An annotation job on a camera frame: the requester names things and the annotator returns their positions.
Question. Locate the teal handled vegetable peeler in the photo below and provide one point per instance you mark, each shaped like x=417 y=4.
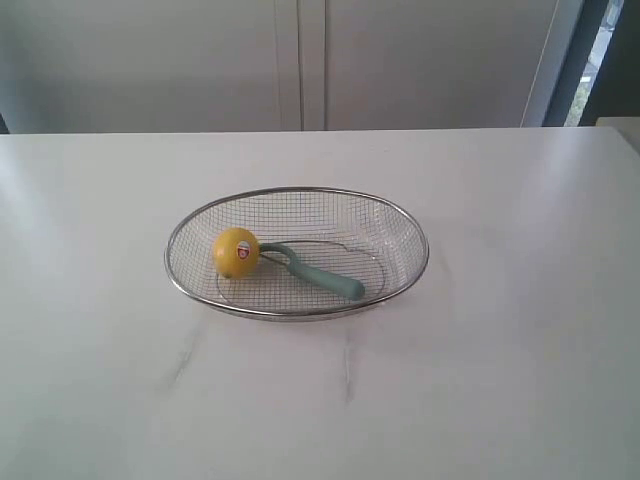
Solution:
x=342 y=286

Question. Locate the oval steel mesh basket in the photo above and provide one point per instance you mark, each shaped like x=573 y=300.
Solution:
x=297 y=253

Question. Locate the yellow lemon with sticker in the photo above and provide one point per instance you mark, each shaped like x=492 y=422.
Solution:
x=235 y=253

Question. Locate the white cabinet doors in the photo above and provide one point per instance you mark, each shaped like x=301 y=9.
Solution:
x=214 y=66

